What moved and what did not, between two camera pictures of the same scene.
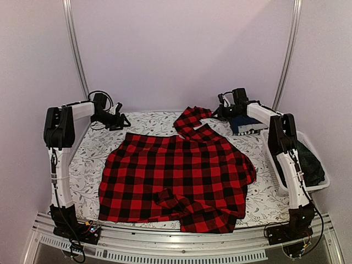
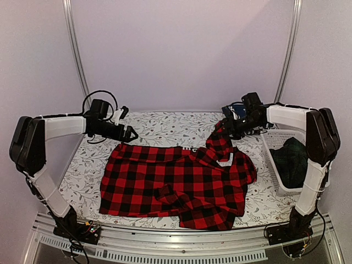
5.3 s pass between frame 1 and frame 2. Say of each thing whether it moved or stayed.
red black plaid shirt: moved
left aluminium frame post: stayed
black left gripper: moved
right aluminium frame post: stayed
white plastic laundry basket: stayed
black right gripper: moved
